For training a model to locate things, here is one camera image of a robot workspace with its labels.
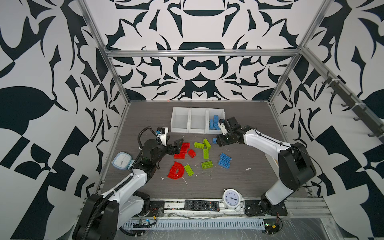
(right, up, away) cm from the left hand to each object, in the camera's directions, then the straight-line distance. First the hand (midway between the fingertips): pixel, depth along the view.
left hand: (175, 135), depth 82 cm
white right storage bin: (+22, +13, +21) cm, 33 cm away
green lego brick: (+14, -8, +12) cm, 20 cm away
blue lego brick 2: (+22, +5, +22) cm, 31 cm away
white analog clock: (+29, -31, -6) cm, 43 cm away
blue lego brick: (+25, +8, +24) cm, 36 cm away
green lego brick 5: (+7, -21, +5) cm, 22 cm away
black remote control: (+13, -34, -7) cm, 37 cm away
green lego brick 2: (+18, -7, +13) cm, 23 cm away
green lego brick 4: (+17, -17, +5) cm, 25 cm away
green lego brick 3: (+17, -13, +11) cm, 24 cm away
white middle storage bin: (+13, +7, +22) cm, 27 cm away
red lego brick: (+4, -8, +12) cm, 15 cm away
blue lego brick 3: (+23, -5, +12) cm, 26 cm away
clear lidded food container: (-31, -15, +5) cm, 35 cm away
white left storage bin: (+1, +8, +24) cm, 25 cm away
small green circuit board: (+46, -42, -11) cm, 63 cm away
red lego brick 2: (+2, -13, +9) cm, 16 cm away
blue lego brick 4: (+28, -15, +8) cm, 33 cm away
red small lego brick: (+8, -12, +10) cm, 18 cm away
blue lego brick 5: (+28, -19, +5) cm, 35 cm away
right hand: (+26, -3, +10) cm, 28 cm away
